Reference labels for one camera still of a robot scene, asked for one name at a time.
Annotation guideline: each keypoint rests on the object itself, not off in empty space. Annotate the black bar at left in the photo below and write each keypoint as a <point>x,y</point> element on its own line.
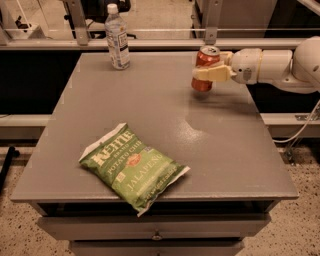
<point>11,153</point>

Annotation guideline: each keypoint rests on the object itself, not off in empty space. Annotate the grey drawer cabinet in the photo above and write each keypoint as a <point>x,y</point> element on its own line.
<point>236,174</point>

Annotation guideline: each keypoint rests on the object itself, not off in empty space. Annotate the round metal drawer knob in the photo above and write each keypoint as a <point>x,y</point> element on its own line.
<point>157,236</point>

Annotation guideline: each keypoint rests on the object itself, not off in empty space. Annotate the red coke can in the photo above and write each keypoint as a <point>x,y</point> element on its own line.
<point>207,56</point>

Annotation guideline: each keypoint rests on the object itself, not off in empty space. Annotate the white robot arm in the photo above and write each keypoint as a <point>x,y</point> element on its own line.
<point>295,71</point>

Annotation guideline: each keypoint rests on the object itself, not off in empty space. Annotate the green jalapeno chip bag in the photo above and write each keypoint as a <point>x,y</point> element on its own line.
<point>134,171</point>

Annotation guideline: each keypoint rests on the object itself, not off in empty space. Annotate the clear plastic water bottle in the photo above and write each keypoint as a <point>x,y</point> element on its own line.
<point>116,35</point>

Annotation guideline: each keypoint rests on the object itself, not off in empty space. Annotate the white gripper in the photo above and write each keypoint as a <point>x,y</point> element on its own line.
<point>246,65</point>

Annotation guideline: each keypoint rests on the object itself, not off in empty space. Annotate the grey metal railing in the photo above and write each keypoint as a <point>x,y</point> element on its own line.
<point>159,24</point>

